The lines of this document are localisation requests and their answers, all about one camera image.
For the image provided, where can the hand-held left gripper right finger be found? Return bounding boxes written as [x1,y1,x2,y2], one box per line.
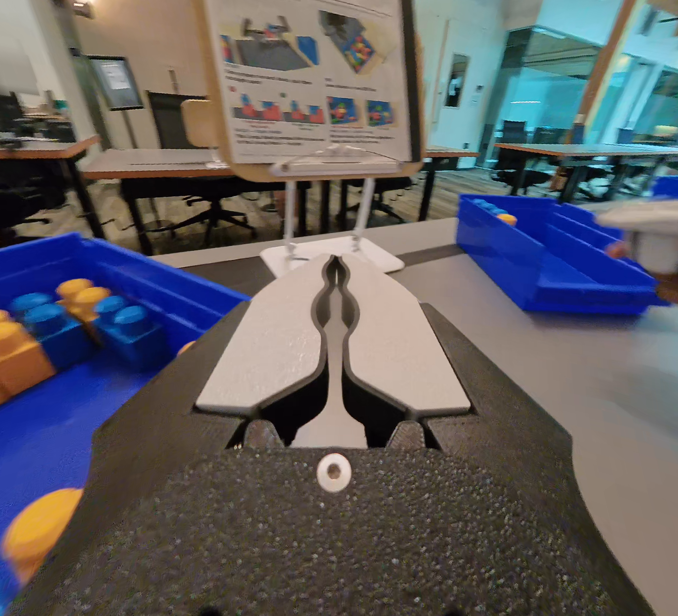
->
[337,254,473,445]

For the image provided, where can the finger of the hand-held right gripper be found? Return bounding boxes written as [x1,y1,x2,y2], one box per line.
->
[596,200,678,276]

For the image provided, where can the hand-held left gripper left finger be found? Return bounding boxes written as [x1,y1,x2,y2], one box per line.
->
[195,254,337,443]

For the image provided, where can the pile of assorted mega blocks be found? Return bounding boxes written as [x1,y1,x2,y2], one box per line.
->
[0,278,198,585]

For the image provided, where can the brown-edged grey table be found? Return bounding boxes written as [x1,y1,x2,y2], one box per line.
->
[493,142,678,203]
[78,147,480,256]
[0,135,107,241]

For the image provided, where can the black office chair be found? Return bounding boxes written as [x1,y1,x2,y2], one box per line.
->
[495,119,552,198]
[339,176,414,227]
[0,166,70,246]
[121,176,255,248]

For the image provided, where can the brown wooden column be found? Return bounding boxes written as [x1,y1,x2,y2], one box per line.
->
[575,0,665,124]

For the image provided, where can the dark logo door window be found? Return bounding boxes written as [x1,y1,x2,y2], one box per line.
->
[444,53,471,109]

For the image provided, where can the beige chair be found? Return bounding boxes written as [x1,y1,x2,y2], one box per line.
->
[180,98,224,150]

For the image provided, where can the framed notice on stand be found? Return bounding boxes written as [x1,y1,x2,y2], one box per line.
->
[87,54,145,150]

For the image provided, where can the illustrated sign board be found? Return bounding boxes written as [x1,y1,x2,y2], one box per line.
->
[185,0,426,183]

